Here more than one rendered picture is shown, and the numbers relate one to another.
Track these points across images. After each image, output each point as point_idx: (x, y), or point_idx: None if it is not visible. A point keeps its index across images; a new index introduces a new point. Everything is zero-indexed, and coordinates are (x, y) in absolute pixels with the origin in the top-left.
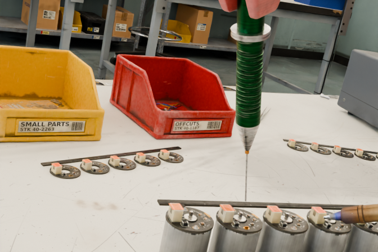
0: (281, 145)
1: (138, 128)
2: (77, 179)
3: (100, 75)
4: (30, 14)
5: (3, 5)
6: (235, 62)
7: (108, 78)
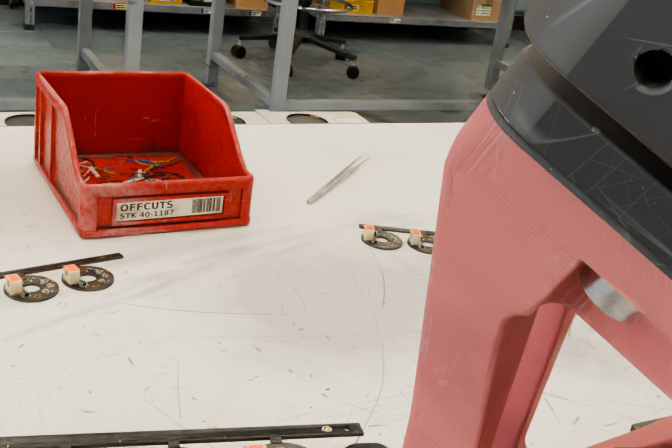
0: (347, 239)
1: (58, 216)
2: None
3: (209, 78)
4: None
5: None
6: (454, 44)
7: (225, 82)
